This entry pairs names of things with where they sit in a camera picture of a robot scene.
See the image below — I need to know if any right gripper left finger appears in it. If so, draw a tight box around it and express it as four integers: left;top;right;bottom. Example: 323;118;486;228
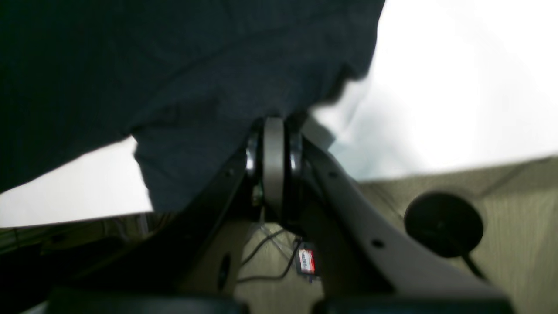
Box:
46;118;273;314

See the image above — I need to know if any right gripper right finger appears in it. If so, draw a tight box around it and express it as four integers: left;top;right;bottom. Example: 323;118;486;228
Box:
272;117;514;314

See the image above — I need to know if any dark navy T-shirt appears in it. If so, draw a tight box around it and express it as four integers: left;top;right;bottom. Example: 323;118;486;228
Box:
0;0;384;212

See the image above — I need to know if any black round floor disc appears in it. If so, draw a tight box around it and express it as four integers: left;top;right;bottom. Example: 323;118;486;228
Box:
403;191;484;258

